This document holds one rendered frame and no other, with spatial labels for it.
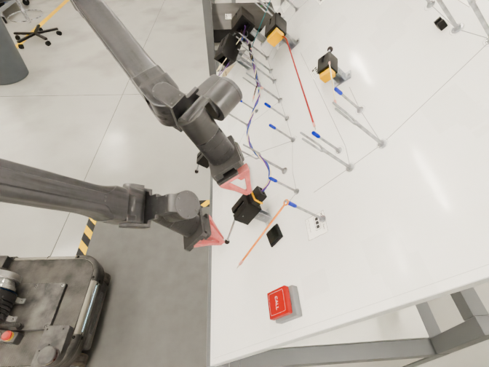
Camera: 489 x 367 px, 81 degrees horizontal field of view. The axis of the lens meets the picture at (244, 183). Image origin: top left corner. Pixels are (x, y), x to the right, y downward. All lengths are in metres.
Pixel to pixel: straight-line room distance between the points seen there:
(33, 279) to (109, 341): 0.50
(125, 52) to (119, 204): 0.29
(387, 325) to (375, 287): 0.48
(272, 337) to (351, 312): 0.18
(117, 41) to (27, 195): 0.35
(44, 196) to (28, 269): 1.46
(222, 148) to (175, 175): 1.79
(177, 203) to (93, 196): 0.14
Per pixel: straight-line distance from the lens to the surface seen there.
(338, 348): 0.92
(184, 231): 0.66
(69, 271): 1.80
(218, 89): 0.54
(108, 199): 0.55
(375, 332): 0.96
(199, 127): 0.51
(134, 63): 0.62
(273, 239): 0.67
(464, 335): 0.90
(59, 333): 1.64
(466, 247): 0.47
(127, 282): 1.92
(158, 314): 1.80
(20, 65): 4.15
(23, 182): 0.46
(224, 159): 0.55
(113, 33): 0.68
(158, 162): 2.45
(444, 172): 0.51
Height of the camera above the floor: 1.67
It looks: 49 degrees down
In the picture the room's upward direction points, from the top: straight up
